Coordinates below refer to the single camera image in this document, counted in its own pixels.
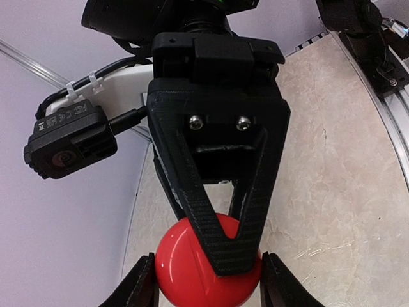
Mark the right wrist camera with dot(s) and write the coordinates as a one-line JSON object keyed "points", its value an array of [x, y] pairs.
{"points": [[68, 140]]}

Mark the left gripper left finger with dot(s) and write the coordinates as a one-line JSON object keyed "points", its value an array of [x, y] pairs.
{"points": [[139, 288]]}

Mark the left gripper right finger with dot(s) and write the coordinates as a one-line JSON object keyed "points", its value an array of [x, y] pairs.
{"points": [[279, 287]]}

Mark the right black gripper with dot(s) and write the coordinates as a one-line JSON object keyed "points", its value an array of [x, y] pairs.
{"points": [[199, 61]]}

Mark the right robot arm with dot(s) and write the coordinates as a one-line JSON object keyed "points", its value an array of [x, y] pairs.
{"points": [[134, 24]]}

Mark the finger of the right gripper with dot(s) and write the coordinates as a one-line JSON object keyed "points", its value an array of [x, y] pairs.
{"points": [[207, 134]]}

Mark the front aluminium rail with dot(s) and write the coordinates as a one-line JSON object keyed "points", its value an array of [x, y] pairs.
{"points": [[337, 111]]}

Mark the red round charging case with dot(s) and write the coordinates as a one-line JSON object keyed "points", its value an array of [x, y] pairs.
{"points": [[186, 278]]}

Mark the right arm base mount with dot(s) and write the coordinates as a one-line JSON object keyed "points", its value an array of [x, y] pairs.
{"points": [[359, 26]]}

